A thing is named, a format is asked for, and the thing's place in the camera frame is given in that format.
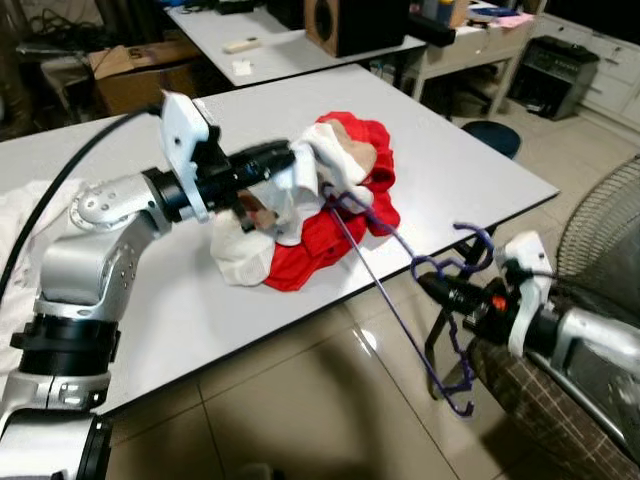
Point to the purple plastic clothes hanger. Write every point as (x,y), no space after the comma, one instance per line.
(428,266)

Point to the large white shirt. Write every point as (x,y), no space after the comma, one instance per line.
(240,260)

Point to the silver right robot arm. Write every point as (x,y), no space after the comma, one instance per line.
(600,345)

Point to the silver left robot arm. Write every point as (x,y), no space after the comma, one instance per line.
(100,270)

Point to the crumpled red garment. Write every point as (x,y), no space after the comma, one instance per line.
(320,250)

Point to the small white paper card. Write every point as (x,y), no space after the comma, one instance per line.
(242,67)

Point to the white side table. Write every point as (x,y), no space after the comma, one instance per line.
(290,55)

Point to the white remote control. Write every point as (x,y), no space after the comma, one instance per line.
(241,45)

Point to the open brown cardboard box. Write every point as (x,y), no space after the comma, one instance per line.
(145,85)

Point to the brown checkered fabric basket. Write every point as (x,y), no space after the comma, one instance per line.
(560,430)

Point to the dark blue round stool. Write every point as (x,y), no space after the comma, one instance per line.
(492,135)

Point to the brown black loudspeaker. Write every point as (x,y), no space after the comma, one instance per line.
(360,25)

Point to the black cylinder speaker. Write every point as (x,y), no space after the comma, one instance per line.
(432,32)

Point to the white drawer cabinet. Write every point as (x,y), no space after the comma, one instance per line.
(620,70)

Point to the black printer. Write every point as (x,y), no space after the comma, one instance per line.
(550,75)

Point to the white desk with drawers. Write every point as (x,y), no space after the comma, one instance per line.
(480,45)

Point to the pink cloth item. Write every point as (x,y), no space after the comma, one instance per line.
(515,20)

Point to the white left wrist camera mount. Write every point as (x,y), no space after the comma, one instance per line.
(185,130)

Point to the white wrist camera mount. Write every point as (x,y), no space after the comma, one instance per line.
(525,255)
(185,130)

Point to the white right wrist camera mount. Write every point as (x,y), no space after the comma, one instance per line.
(525,255)

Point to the white table black frame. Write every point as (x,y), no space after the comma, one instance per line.
(450,170)

